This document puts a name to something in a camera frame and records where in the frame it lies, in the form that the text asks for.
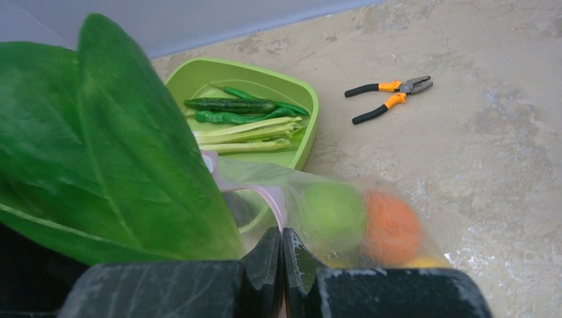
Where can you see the black toolbox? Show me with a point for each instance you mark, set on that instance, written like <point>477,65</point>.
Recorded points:
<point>35,281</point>

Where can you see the green plastic tray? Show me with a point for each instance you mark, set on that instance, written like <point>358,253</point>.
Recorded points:
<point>203,77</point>

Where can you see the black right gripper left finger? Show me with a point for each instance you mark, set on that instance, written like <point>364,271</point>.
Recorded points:
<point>227,288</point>

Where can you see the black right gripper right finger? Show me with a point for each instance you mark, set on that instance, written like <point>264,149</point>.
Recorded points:
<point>314,290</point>

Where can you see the green bok choy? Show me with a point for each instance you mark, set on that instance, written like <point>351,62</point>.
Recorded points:
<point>97,161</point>

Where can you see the orange fruit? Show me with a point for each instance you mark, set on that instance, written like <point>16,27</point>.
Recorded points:
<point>394,233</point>

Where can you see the white napa cabbage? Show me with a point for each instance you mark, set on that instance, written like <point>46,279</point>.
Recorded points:
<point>263,136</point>

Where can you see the yellow pear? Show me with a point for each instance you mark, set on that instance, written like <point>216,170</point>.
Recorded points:
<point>425,262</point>

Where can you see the dark green cucumber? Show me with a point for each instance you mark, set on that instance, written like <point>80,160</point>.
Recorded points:
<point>230,105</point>

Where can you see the green chili pepper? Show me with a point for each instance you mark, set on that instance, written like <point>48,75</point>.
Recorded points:
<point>283,109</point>

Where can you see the clear zip top bag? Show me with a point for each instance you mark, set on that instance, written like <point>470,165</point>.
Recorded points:
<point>263,195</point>

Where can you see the green apple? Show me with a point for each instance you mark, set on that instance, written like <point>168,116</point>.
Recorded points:
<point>334,216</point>

